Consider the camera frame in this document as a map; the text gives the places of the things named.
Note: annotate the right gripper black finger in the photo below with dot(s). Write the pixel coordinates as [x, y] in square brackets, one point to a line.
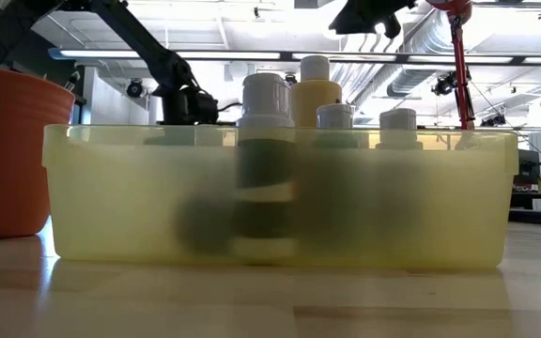
[355, 19]

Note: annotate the brown striped paint bottle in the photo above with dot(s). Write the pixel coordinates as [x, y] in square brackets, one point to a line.
[266, 98]

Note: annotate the large yellow paint bottle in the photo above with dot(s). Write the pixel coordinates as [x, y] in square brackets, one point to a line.
[315, 101]

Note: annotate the dark green paint bottle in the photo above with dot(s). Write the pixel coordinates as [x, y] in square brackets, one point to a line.
[335, 115]

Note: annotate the black and white paint bottle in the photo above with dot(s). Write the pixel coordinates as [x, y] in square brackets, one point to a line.
[398, 123]

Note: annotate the red plastic cup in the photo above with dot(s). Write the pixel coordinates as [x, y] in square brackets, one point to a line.
[12, 155]

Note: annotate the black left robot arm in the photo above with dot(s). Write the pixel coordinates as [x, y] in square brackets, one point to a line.
[158, 56]

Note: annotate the black hanging ceiling device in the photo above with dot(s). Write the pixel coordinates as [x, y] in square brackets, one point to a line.
[493, 120]
[444, 85]

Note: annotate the long ceiling light strip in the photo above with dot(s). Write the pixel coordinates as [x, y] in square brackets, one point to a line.
[251, 55]

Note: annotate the red desk lamp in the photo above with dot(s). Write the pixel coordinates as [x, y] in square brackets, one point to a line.
[460, 80]

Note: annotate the yellow translucent plastic bin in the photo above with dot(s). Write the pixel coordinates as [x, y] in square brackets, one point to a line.
[111, 202]

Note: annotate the black monitor on stand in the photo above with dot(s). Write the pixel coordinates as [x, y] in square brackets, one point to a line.
[529, 169]

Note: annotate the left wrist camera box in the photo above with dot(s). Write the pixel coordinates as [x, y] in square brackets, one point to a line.
[205, 108]

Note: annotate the black ceiling camera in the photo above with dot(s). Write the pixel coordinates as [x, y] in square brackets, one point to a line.
[134, 88]
[290, 79]

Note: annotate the silver ceiling air duct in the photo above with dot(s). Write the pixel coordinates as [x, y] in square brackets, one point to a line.
[406, 80]

